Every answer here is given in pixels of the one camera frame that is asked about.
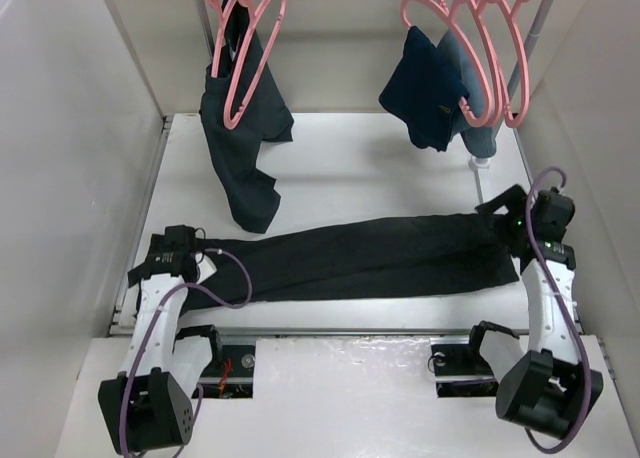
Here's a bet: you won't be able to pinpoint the dark trousers hanging left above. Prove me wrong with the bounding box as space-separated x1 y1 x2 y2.
200 0 294 234

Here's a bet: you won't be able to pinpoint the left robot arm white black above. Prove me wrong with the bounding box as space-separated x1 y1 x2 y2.
97 225 224 457

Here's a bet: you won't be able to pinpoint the light blue jeans hanging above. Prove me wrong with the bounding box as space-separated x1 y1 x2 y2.
437 30 497 159

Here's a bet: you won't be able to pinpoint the black trousers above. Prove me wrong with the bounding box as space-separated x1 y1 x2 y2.
203 214 519 304

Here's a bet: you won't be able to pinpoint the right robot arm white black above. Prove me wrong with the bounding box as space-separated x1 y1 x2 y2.
462 185 604 441

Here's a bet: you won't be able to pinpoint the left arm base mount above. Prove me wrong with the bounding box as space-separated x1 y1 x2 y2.
199 336 256 399

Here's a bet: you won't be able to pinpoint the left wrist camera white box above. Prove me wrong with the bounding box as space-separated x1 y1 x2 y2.
197 256 217 283

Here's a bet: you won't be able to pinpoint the pink hanger far left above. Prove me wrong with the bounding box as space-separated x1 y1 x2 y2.
205 0 254 78

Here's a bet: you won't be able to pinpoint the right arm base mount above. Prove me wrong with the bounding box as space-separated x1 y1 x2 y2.
427 340 498 398

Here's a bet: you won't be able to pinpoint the navy blue trousers hanging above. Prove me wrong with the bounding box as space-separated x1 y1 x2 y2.
379 26 469 152

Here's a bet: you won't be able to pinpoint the pink hanger with jeans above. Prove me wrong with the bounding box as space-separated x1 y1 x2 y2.
434 0 506 127

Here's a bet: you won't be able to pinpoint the pink hanger with navy trousers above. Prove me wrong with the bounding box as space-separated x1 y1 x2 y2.
401 0 494 128

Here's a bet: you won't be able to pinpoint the pink empty hanger right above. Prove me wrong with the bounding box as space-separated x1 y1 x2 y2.
476 0 531 128

